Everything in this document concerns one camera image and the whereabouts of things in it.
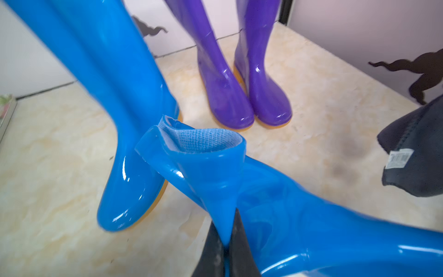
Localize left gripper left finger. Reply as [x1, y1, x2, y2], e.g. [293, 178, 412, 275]
[192, 222, 225, 277]

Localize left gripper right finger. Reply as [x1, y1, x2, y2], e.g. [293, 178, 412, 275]
[229, 209, 261, 277]

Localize blue boot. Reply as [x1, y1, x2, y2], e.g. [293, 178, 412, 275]
[7, 1, 179, 232]
[135, 116, 443, 277]

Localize purple boot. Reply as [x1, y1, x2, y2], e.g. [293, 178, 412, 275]
[234, 1, 293, 127]
[166, 0, 254, 129]

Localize grey cloth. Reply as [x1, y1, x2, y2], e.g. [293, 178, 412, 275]
[377, 96, 443, 197]

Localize floral tray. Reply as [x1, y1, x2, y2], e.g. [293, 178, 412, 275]
[0, 94, 17, 140]

